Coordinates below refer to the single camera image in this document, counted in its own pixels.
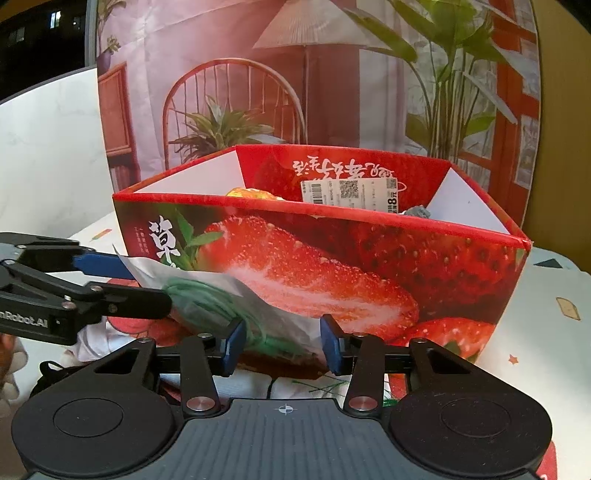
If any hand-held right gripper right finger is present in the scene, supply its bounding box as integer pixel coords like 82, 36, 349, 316
320, 314, 478, 418

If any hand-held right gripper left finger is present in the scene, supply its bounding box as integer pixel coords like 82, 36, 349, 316
92, 318, 247, 418

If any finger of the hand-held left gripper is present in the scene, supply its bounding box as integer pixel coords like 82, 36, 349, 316
0, 261, 173, 320
0, 232, 138, 281

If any packaged green mesh sponge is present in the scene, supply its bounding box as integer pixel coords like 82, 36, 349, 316
113, 244, 326, 361

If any red strawberry print box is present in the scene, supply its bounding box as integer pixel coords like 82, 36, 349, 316
112, 144, 532, 365

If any person's left hand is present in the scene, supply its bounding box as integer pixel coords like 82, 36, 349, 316
0, 332, 21, 418

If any white board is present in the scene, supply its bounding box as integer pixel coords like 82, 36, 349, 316
0, 65, 116, 241

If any cartoon print tablecloth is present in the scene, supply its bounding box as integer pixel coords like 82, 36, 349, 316
0, 217, 591, 480

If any dark window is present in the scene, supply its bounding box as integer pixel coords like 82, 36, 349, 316
0, 0, 98, 104

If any wall poster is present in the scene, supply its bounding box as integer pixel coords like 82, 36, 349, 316
96, 0, 542, 232

